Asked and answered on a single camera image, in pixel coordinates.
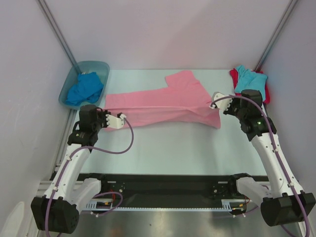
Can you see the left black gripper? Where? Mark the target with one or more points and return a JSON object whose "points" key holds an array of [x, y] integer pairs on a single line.
{"points": [[102, 113]]}

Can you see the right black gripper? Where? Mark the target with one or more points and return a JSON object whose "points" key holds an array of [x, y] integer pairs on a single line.
{"points": [[232, 108]]}

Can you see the pink t shirt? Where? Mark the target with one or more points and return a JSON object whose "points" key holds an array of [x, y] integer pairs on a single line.
{"points": [[183, 100]]}

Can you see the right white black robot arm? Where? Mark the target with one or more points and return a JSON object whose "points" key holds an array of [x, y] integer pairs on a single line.
{"points": [[285, 201]]}

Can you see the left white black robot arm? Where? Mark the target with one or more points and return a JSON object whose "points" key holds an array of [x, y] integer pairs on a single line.
{"points": [[58, 209]]}

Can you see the blue crumpled t shirt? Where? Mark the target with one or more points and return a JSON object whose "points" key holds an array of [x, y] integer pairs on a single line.
{"points": [[87, 89]]}

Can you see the teal folded t shirt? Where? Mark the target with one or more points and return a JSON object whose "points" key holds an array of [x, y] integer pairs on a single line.
{"points": [[248, 79]]}

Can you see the red folded t shirt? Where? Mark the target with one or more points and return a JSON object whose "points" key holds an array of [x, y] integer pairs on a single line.
{"points": [[234, 75]]}

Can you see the teal plastic bin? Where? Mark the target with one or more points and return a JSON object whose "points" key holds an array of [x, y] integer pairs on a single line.
{"points": [[102, 69]]}

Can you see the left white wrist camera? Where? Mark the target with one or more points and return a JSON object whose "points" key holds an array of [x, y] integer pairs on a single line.
{"points": [[115, 122]]}

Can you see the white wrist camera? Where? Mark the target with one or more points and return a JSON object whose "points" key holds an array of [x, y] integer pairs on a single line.
{"points": [[115, 122], [220, 101]]}

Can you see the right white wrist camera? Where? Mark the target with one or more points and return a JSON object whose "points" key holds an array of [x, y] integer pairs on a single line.
{"points": [[220, 101]]}

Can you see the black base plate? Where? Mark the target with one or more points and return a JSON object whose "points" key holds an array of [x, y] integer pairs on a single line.
{"points": [[167, 191]]}

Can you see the front aluminium rail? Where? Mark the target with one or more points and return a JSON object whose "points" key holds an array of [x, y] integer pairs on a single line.
{"points": [[44, 185]]}

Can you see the left slotted cable duct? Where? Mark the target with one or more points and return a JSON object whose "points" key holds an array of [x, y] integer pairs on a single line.
{"points": [[95, 205]]}

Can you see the slotted cable duct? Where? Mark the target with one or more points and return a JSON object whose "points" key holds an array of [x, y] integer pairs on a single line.
{"points": [[95, 205], [235, 204]]}

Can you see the right slotted cable duct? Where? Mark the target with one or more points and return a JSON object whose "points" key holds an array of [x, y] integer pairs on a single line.
{"points": [[235, 204]]}

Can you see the right aluminium corner post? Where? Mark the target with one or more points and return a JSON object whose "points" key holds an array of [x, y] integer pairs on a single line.
{"points": [[276, 33]]}

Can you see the aluminium corner post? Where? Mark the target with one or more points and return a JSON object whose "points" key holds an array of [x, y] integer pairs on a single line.
{"points": [[56, 30], [276, 33]]}

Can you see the left aluminium corner post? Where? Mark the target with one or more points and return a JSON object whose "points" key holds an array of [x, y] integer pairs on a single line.
{"points": [[56, 30]]}

